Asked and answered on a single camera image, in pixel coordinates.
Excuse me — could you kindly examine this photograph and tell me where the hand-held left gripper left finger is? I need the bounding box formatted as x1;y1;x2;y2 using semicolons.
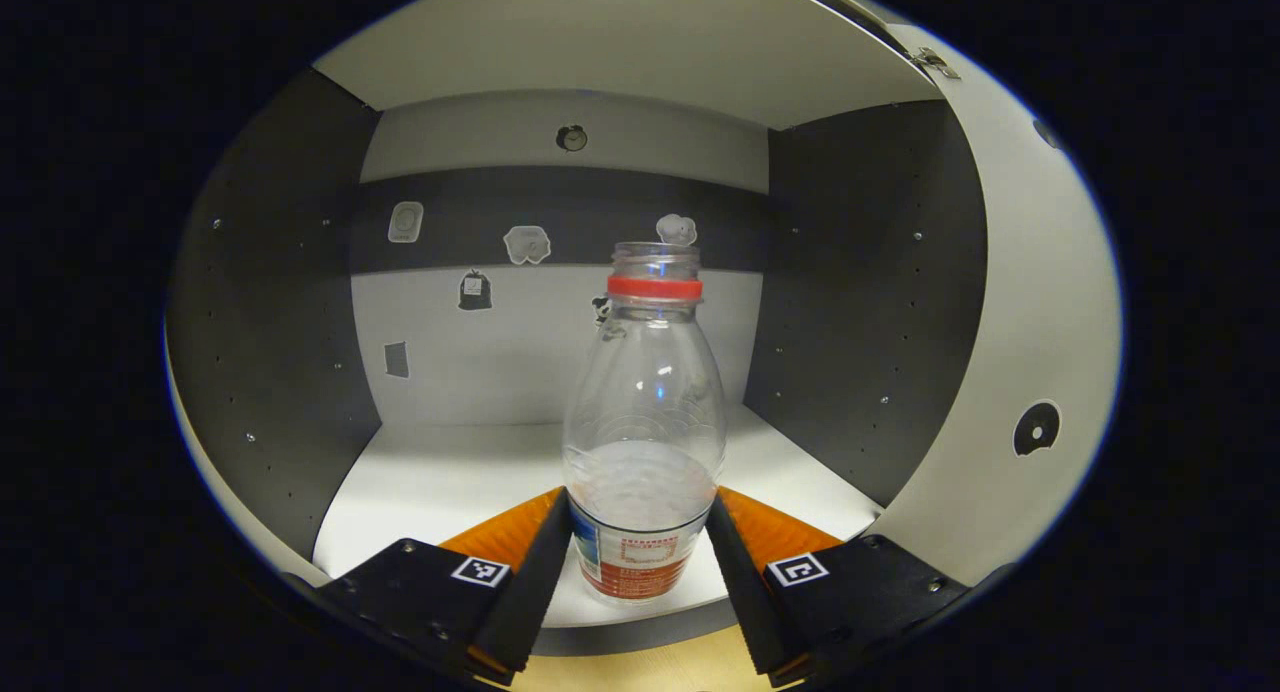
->
315;485;573;688

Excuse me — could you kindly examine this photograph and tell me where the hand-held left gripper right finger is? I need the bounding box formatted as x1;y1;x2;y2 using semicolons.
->
705;485;971;688

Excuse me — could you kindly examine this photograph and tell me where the clear plastic bottle red label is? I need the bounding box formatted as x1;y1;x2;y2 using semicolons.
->
562;240;728;603

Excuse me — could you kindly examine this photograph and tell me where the white and grey cabinet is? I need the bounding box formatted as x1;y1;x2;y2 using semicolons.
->
165;0;991;663

